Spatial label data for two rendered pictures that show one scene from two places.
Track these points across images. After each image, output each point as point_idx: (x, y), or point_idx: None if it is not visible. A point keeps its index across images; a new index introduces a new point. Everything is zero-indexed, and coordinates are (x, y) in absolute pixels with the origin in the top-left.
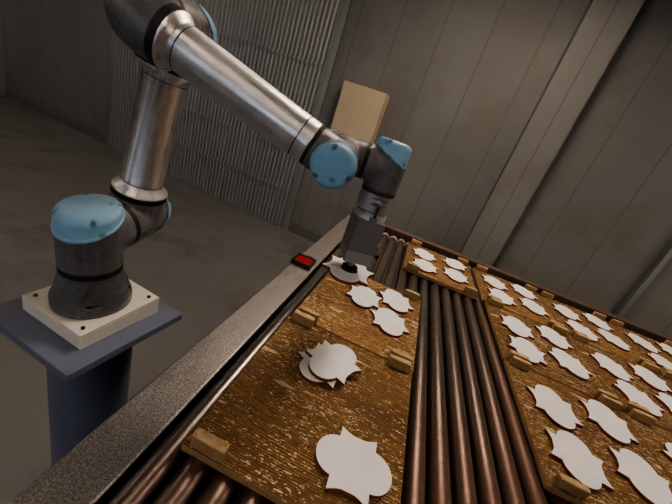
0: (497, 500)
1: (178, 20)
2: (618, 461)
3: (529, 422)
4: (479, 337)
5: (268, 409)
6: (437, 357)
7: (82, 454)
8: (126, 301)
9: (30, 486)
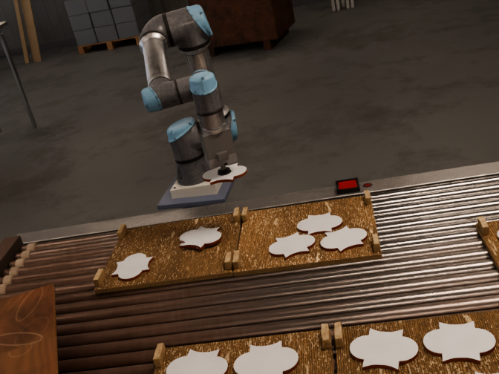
0: (142, 328)
1: (143, 40)
2: None
3: (225, 343)
4: (371, 312)
5: (152, 237)
6: (279, 286)
7: (115, 221)
8: (197, 180)
9: (102, 221)
